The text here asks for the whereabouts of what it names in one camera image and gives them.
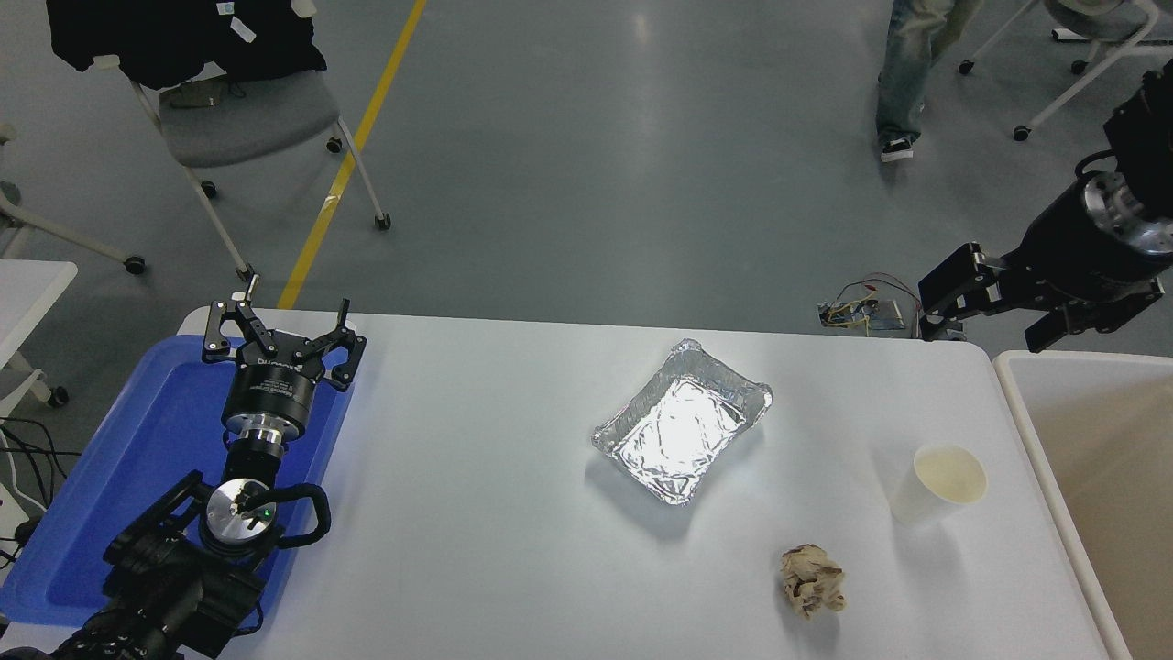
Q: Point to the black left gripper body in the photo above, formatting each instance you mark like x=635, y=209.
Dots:
x=273, y=390

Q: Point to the crumpled tan paper ball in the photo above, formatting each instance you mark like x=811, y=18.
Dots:
x=811, y=582

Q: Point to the white power strip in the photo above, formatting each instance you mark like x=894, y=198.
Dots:
x=9, y=509

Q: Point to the person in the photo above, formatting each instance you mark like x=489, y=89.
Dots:
x=907, y=73

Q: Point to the white frame castor chair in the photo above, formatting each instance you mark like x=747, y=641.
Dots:
x=1100, y=20

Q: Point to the grey seat castor chair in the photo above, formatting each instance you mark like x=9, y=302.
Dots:
x=247, y=124

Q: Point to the small white table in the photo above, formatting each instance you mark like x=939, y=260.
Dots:
x=27, y=289

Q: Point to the blue plastic tray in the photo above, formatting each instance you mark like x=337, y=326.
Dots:
x=137, y=440

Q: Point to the white chair leg with castor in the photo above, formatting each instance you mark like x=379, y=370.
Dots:
x=55, y=231

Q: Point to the white paper cup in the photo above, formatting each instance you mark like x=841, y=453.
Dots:
x=926, y=500

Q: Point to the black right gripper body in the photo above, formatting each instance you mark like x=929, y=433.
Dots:
x=1072, y=252

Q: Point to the black garment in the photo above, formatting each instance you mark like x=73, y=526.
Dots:
x=174, y=37

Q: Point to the dark olive pouch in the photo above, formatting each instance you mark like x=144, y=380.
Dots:
x=206, y=94

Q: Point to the large pale bin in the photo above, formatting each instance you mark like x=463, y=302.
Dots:
x=1118, y=477

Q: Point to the silver foil tray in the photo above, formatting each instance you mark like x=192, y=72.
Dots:
x=678, y=426

